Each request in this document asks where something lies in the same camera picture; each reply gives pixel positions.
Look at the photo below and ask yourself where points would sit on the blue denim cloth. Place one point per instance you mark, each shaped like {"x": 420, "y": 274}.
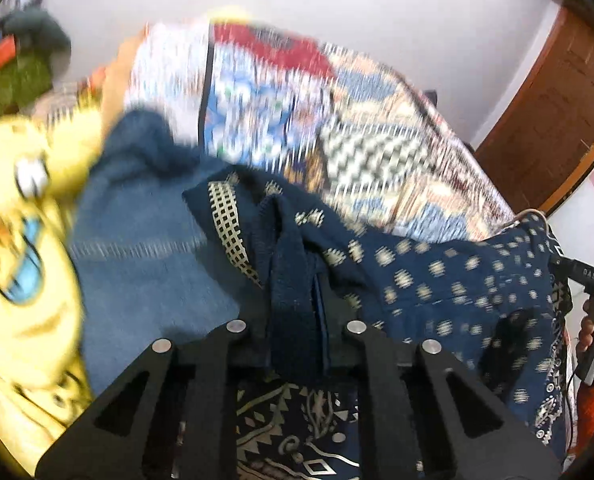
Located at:
{"x": 142, "y": 240}

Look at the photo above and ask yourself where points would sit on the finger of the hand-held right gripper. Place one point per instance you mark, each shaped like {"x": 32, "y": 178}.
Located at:
{"x": 567, "y": 262}

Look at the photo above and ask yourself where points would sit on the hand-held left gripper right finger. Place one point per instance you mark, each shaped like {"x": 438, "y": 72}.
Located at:
{"x": 392, "y": 410}

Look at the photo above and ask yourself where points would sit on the green patterned bag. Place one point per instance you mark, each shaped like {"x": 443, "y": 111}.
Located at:
{"x": 17, "y": 87}

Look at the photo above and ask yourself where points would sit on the yellow plush toy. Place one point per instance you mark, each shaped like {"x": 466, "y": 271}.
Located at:
{"x": 17, "y": 260}

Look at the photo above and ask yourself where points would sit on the striped cloth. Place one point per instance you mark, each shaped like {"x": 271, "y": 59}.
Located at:
{"x": 67, "y": 105}

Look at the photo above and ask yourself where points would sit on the patchwork bed quilt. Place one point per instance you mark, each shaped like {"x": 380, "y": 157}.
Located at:
{"x": 277, "y": 100}

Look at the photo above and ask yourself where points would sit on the brown wooden door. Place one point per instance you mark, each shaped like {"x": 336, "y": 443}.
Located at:
{"x": 562, "y": 105}

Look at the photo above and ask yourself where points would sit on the grey bundled cloth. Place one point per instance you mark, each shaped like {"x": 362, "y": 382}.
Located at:
{"x": 39, "y": 32}

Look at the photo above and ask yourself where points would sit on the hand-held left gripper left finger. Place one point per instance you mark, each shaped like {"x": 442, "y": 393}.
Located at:
{"x": 212, "y": 410}

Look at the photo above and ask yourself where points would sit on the navy patterned hooded garment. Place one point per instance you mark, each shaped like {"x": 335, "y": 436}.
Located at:
{"x": 427, "y": 270}

